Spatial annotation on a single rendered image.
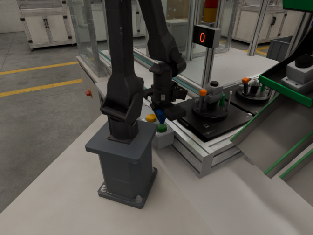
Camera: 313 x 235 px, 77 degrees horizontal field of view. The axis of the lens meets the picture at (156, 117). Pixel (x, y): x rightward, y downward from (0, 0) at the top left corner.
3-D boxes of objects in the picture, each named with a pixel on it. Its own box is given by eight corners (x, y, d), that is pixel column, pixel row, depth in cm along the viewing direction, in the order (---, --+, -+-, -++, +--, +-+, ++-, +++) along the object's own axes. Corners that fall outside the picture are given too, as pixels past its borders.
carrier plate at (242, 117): (207, 143, 66) (207, 138, 65) (166, 110, 83) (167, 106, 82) (254, 121, 76) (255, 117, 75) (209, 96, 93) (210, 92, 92)
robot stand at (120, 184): (97, 195, 60) (83, 146, 49) (119, 161, 71) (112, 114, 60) (142, 210, 56) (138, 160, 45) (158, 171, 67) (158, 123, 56)
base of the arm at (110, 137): (106, 139, 51) (103, 120, 47) (118, 125, 56) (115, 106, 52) (131, 145, 49) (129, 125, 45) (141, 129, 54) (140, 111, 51)
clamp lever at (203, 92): (200, 110, 73) (203, 92, 69) (196, 108, 75) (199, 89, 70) (207, 108, 75) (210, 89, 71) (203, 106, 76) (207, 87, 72)
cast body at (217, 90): (209, 104, 72) (212, 86, 68) (201, 99, 75) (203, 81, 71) (225, 98, 76) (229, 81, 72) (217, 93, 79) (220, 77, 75)
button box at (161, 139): (157, 150, 70) (157, 136, 67) (132, 120, 85) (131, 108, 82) (173, 143, 73) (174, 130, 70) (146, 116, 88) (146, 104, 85)
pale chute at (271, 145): (270, 179, 49) (264, 174, 47) (235, 145, 59) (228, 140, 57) (368, 94, 44) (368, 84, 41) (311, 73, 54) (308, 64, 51)
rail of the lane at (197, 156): (199, 179, 65) (204, 155, 59) (107, 81, 128) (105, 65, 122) (212, 172, 67) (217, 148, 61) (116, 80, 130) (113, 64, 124)
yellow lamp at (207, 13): (208, 23, 78) (210, 8, 75) (200, 21, 81) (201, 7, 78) (218, 21, 80) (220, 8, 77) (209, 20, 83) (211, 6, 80)
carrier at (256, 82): (256, 120, 77) (266, 91, 70) (212, 95, 94) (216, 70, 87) (292, 104, 87) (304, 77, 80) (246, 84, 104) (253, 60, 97)
